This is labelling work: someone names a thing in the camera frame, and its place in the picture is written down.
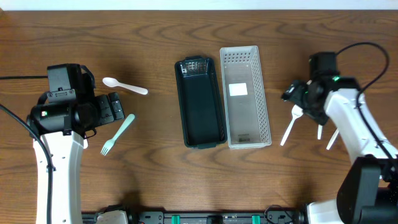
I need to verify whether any white plastic spoon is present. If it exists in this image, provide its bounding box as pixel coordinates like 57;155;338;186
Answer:
280;105;303;146
317;124;323;140
103;77;149;95
326;129;340;150

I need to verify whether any mint green plastic fork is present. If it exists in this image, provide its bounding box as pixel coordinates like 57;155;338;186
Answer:
101;114;135;156

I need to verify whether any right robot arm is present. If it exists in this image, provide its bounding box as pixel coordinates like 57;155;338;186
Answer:
282;52;397;223

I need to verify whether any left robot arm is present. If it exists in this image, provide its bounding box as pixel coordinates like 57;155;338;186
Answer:
27;63;125;223

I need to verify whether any white plastic basket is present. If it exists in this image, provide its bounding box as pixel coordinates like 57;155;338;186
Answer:
220;45;272;149

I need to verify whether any black plastic basket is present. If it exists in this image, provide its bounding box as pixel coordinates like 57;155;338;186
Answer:
174;56;227;149

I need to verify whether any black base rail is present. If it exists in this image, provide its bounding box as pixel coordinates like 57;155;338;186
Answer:
82;205;308;224

